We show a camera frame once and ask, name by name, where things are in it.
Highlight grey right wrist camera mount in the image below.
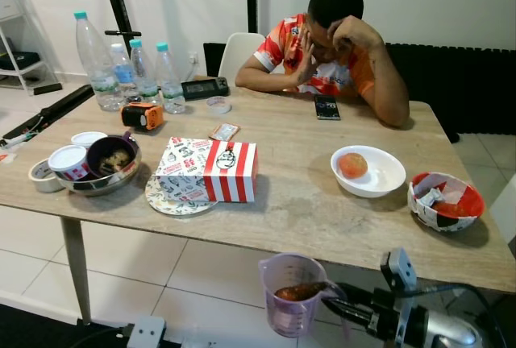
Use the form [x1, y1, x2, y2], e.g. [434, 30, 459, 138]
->
[381, 247, 432, 348]

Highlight white shelf unit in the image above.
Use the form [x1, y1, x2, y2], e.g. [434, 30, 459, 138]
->
[0, 0, 63, 96]

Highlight dark purple cup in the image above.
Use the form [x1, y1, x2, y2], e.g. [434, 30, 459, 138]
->
[85, 130, 138, 178]

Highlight white tape roll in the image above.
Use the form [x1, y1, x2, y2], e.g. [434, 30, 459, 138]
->
[28, 159, 65, 194]

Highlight red white striped food box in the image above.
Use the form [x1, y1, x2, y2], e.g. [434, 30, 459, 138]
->
[156, 137, 259, 204]

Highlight small bottle blue label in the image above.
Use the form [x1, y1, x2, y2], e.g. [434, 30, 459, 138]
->
[110, 43, 138, 101]

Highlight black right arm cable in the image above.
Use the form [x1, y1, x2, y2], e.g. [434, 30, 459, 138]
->
[411, 282, 507, 348]

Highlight man in orange shirt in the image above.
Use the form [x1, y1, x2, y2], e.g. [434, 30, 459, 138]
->
[235, 0, 411, 129]

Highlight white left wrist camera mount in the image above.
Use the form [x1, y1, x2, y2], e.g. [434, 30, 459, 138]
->
[127, 316, 167, 348]

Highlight round orange fruit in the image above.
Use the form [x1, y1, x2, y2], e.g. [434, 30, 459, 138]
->
[337, 152, 369, 180]

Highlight red and white paper tub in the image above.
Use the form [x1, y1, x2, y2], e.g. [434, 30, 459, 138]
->
[48, 145, 89, 182]

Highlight white lidded tub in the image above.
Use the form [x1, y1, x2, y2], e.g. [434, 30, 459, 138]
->
[71, 131, 108, 149]

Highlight stainless steel bowl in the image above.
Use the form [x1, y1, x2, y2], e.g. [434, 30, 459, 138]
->
[55, 135, 143, 197]

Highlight clear water bottle teal cap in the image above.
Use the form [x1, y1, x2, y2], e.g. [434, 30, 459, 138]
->
[156, 42, 187, 115]
[129, 39, 160, 106]

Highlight dark floor rug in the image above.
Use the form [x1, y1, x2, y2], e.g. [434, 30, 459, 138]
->
[0, 303, 122, 348]

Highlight orange and black speaker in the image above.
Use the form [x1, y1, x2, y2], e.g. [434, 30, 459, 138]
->
[121, 102, 165, 132]

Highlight small clear plastic cup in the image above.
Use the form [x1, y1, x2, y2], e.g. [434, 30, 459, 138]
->
[206, 96, 232, 115]

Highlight purple plastic measuring cup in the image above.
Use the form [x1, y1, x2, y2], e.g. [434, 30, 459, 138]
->
[258, 253, 346, 339]

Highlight black smartphone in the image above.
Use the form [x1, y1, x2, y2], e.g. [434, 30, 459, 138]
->
[314, 94, 342, 121]

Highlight long black bar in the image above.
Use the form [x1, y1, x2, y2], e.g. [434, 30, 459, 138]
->
[0, 84, 95, 146]

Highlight red printed paper bowl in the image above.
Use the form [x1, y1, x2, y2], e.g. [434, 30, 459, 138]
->
[407, 172, 486, 233]

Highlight small sauce sachet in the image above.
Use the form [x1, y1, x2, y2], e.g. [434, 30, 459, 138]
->
[209, 122, 241, 142]

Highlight black handheld console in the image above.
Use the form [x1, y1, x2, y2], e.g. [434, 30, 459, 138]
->
[181, 77, 231, 102]

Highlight white ceramic bowl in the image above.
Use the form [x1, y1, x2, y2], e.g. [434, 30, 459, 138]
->
[331, 146, 407, 199]

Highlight light wooden dining table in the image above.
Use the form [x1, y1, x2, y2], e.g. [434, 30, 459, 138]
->
[0, 81, 516, 326]

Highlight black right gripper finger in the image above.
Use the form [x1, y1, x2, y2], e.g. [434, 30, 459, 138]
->
[322, 300, 376, 329]
[324, 285, 373, 307]

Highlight brown food piece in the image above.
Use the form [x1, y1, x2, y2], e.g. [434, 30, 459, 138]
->
[274, 282, 331, 302]

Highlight large clear water bottle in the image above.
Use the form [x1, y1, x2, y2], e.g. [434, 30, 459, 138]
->
[74, 11, 123, 113]

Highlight leaf patterned plate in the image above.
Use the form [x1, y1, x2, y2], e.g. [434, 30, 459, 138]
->
[145, 175, 218, 217]

